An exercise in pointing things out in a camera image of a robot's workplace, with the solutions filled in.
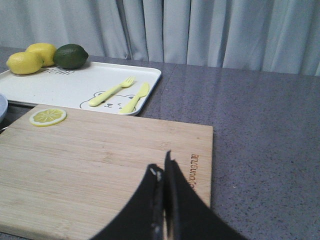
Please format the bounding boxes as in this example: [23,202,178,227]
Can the wooden cutting board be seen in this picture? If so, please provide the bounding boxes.
[0,105,213,240]

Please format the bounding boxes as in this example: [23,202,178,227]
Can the yellow plastic fork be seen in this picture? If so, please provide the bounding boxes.
[88,76,136,107]

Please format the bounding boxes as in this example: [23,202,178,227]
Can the light blue plate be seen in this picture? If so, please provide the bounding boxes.
[0,93,9,123]

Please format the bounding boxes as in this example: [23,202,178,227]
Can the rear yellow lemon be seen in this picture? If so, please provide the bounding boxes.
[25,43,57,67]

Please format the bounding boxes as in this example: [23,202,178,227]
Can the lemon slice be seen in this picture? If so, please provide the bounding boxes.
[29,108,67,127]

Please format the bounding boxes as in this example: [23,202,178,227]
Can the grey curtain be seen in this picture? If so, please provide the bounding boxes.
[0,0,320,76]

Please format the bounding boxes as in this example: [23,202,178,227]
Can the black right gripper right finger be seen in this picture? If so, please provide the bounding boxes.
[164,151,245,240]

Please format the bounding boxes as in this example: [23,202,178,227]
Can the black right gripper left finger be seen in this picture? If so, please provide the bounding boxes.
[92,164,164,240]

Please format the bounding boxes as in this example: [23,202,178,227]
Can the white bear tray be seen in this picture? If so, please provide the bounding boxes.
[0,62,162,114]

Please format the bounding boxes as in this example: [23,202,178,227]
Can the front yellow lemon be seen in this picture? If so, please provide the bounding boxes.
[6,51,44,75]

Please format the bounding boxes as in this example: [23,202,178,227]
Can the yellow lemon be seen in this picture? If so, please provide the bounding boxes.
[25,43,57,67]
[6,51,44,75]

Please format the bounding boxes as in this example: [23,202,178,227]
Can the yellow plastic knife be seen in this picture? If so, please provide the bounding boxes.
[119,82,150,114]

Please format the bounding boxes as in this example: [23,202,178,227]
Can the green lime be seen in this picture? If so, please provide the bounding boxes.
[53,43,89,70]

